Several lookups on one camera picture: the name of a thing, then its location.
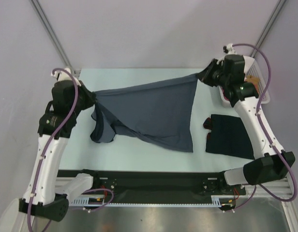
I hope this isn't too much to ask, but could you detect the white slotted cable duct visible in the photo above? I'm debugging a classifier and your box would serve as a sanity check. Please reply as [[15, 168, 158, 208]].
[[69, 195, 234, 207]]

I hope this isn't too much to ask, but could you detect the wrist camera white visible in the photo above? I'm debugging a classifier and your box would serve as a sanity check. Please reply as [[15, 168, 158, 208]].
[[51, 68, 73, 82], [223, 43, 237, 55]]

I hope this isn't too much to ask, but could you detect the white plastic laundry basket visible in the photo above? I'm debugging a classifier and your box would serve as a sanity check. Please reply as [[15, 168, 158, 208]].
[[219, 56, 270, 108]]

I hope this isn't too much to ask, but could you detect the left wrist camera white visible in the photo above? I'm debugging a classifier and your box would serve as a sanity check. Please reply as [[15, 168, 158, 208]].
[[51, 68, 73, 82]]

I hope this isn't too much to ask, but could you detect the aluminium rail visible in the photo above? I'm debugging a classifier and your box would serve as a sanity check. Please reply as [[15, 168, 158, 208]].
[[254, 177, 293, 198]]

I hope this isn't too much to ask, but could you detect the aluminium frame post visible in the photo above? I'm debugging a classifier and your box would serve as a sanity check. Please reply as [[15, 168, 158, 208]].
[[29, 0, 81, 77], [255, 0, 288, 48]]

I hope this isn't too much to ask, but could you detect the right aluminium frame post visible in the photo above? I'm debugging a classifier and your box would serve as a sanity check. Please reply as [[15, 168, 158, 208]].
[[255, 0, 288, 48]]

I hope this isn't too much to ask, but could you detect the blue-grey tank top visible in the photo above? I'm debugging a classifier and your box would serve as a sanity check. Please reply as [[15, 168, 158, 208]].
[[90, 74, 197, 153]]

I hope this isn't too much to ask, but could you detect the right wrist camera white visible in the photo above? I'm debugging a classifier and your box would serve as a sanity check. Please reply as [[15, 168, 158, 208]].
[[223, 43, 237, 55]]

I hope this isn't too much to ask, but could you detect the navy jersey tank top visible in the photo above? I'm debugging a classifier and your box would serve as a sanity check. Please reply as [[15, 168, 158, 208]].
[[203, 114, 254, 160]]

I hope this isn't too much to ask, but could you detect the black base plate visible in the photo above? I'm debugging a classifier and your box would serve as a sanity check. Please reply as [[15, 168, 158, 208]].
[[57, 169, 246, 205]]

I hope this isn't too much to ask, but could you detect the tan cloth in basket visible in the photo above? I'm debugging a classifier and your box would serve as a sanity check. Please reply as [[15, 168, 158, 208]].
[[245, 75, 260, 85]]

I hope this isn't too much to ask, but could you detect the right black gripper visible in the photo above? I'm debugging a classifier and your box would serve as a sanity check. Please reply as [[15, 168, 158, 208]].
[[196, 58, 230, 88]]

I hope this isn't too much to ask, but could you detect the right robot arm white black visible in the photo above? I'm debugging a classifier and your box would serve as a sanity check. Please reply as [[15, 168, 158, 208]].
[[196, 54, 295, 194]]

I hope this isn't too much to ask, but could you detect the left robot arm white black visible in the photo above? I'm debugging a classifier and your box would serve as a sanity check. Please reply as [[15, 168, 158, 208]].
[[19, 80, 101, 222]]

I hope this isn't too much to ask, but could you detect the left aluminium frame post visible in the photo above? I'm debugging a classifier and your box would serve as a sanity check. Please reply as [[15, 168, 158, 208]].
[[29, 0, 81, 77]]

